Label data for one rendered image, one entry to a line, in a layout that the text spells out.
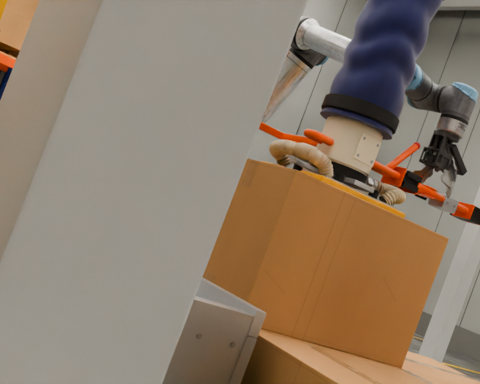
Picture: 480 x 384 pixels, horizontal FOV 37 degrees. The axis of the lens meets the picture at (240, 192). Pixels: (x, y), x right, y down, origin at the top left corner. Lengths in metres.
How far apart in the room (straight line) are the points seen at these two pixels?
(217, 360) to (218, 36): 1.09
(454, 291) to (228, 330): 3.69
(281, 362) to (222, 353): 0.15
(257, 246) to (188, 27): 1.28
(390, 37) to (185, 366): 1.08
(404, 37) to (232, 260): 0.79
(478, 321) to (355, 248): 10.66
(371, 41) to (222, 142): 1.54
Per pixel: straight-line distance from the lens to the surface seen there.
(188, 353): 1.51
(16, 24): 9.17
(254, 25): 0.57
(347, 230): 1.89
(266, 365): 1.67
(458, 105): 2.39
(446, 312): 5.13
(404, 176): 2.21
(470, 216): 2.47
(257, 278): 1.76
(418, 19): 2.11
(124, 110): 0.52
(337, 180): 1.92
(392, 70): 2.06
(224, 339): 1.55
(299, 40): 2.65
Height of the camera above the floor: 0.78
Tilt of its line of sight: 2 degrees up
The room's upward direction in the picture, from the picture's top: 21 degrees clockwise
